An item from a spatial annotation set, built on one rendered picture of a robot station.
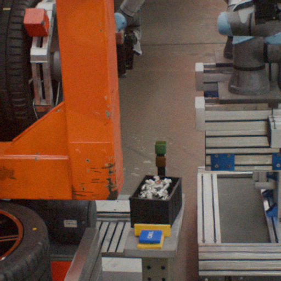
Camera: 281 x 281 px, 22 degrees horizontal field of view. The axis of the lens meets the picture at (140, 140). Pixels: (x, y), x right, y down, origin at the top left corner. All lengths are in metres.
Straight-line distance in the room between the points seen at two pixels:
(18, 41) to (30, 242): 0.79
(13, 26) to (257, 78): 0.92
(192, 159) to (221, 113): 1.58
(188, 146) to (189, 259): 1.33
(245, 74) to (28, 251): 0.98
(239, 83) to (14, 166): 0.85
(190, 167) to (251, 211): 1.03
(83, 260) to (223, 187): 1.10
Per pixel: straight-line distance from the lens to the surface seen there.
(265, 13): 2.17
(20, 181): 2.61
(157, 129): 4.73
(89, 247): 2.55
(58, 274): 2.65
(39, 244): 2.36
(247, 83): 2.66
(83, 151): 2.50
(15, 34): 2.78
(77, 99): 2.44
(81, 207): 2.82
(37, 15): 2.76
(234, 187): 3.39
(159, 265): 2.57
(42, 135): 2.54
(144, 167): 4.15
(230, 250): 2.83
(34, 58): 2.79
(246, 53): 2.64
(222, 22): 2.38
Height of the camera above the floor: 1.62
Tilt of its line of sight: 21 degrees down
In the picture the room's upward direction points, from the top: 3 degrees counter-clockwise
